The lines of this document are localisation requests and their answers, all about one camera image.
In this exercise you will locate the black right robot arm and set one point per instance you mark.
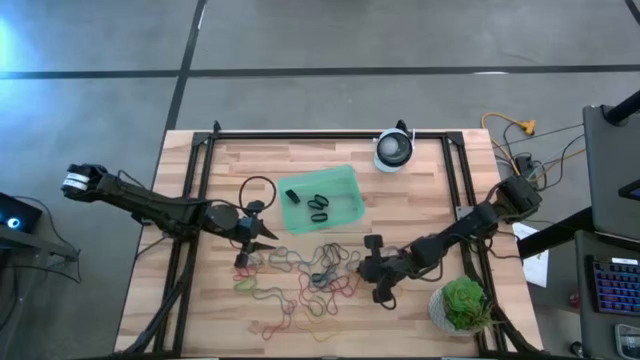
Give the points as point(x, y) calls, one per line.
point(475, 220)

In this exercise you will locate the black desk leg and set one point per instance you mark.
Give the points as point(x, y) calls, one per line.
point(555, 232)

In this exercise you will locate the olive yellow rubber band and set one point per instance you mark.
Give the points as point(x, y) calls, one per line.
point(245, 289)

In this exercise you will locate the backlit computer keyboard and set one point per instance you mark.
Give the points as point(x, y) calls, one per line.
point(617, 287)

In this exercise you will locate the teal rubber band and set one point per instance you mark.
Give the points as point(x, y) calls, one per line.
point(340, 275)
point(272, 291)
point(307, 280)

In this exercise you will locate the black pole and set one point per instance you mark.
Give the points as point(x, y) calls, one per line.
point(625, 107)

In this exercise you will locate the silver mounting bracket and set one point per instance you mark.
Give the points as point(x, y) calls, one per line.
point(465, 212)

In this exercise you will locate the grey side table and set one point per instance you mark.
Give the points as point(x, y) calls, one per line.
point(610, 165)

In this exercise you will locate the small black clip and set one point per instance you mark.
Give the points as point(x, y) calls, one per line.
point(293, 196)

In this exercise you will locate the white paper sheet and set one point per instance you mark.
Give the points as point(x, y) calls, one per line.
point(537, 267)

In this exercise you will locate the black box with blue light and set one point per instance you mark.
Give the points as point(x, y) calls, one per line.
point(25, 212)

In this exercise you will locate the long yellow rubber band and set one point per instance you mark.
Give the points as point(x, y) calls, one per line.
point(315, 337)

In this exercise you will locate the translucent green plastic bin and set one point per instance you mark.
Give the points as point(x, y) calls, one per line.
point(340, 190)

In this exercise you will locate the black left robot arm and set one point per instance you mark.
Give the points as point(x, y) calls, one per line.
point(150, 205)

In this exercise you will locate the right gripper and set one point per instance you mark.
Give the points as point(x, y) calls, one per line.
point(382, 270)

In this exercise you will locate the grey phone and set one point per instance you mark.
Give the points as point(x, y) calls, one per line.
point(629, 334)

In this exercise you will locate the black power adapter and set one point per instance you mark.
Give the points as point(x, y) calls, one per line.
point(523, 162)

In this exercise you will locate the wide green rubber band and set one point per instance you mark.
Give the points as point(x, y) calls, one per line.
point(310, 312)

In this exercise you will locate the succulent in white pot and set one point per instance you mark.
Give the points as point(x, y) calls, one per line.
point(462, 302)

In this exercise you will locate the grey desk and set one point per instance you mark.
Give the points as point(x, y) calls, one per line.
point(585, 300)

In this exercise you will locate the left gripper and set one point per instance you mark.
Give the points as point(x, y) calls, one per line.
point(248, 227)

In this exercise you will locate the white dome security camera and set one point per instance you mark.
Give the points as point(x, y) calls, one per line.
point(394, 150)

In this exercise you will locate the dark grey rubber band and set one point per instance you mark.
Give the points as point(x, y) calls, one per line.
point(325, 246)
point(350, 250)

